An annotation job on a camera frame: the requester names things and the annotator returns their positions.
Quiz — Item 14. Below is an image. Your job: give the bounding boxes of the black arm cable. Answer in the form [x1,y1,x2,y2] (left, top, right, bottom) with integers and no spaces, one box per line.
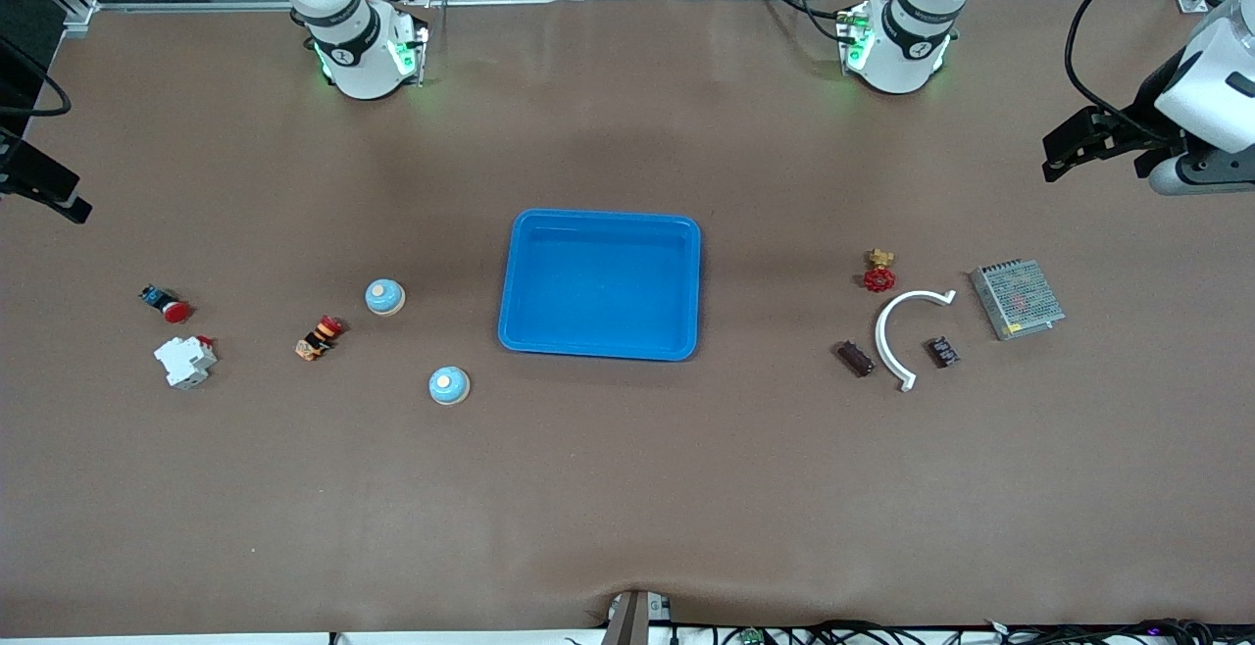
[1066,0,1255,122]
[0,37,73,120]

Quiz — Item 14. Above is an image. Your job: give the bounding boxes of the orange black push button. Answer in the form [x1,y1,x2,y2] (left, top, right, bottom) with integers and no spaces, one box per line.
[294,315,346,363]

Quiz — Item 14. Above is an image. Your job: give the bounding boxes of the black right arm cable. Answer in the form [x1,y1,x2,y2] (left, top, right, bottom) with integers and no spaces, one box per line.
[0,37,73,120]

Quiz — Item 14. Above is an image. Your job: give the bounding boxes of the aluminium table edge rail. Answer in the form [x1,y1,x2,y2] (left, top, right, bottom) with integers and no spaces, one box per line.
[93,0,1182,11]

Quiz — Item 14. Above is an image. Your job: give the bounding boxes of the metal mesh power supply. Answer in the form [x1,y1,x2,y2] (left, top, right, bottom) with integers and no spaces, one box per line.
[970,259,1066,342]

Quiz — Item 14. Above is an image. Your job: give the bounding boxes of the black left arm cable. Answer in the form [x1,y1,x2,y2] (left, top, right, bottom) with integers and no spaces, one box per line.
[1066,0,1255,122]

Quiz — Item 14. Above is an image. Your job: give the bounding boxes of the white circuit breaker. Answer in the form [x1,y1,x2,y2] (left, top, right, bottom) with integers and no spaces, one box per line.
[153,334,219,391]

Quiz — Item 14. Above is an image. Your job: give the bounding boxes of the red emergency stop button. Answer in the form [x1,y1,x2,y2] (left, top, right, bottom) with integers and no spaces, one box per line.
[139,284,192,324]

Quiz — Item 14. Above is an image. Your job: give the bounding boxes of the white curved plastic bracket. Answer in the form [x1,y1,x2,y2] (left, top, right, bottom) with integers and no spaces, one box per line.
[875,289,957,393]

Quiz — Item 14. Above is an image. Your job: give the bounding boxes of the brown camera stand bracket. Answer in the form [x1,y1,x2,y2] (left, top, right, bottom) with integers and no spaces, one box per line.
[600,590,676,645]

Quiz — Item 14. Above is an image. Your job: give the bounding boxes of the blue plastic tray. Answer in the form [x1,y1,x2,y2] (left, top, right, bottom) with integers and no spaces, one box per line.
[497,209,701,363]

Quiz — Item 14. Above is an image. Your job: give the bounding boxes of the light blue service bell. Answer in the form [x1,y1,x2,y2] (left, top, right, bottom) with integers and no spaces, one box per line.
[365,278,407,319]
[428,366,471,407]

